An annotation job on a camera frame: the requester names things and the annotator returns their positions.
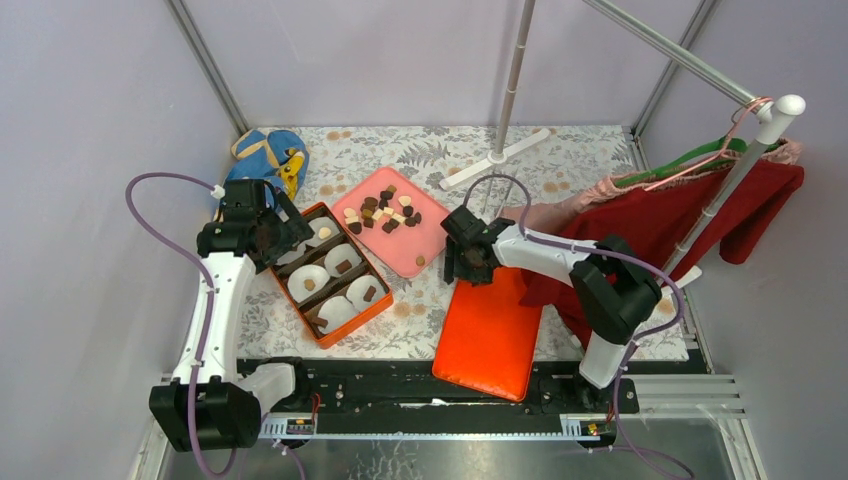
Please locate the green hanger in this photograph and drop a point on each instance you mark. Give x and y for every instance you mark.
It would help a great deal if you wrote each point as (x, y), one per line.
(736, 150)

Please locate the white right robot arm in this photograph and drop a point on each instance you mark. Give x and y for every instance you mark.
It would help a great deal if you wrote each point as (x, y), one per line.
(616, 291)

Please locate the pink garment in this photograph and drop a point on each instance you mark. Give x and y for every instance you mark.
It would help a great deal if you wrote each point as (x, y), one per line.
(552, 217)

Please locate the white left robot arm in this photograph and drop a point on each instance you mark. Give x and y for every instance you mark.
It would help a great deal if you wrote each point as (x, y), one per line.
(207, 405)

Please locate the pink tray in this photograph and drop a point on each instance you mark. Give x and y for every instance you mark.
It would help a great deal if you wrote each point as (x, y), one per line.
(395, 219)

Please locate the dark red garment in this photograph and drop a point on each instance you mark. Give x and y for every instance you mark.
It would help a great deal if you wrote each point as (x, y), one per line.
(654, 222)

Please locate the dark brown chocolate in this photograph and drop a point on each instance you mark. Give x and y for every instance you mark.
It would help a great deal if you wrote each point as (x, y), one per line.
(343, 267)

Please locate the orange box lid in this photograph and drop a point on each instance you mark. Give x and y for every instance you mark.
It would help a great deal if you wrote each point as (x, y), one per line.
(488, 338)

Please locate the blue plush toy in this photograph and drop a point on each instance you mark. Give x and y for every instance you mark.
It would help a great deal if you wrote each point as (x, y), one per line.
(278, 156)

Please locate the white paper cup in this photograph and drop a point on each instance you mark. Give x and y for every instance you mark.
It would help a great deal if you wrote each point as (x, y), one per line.
(337, 311)
(364, 292)
(339, 253)
(316, 224)
(295, 282)
(292, 255)

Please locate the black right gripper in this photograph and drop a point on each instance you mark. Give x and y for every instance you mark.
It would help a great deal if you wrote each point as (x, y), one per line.
(453, 268)

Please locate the orange chocolate box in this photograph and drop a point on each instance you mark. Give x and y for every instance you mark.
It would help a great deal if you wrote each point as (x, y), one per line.
(332, 286)

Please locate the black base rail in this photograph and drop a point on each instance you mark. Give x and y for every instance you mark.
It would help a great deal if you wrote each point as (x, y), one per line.
(403, 400)

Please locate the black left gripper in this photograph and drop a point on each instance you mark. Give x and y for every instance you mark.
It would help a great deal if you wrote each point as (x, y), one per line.
(293, 231)

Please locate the pink wire hanger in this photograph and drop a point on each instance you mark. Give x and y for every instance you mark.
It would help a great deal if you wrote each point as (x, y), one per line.
(679, 169)

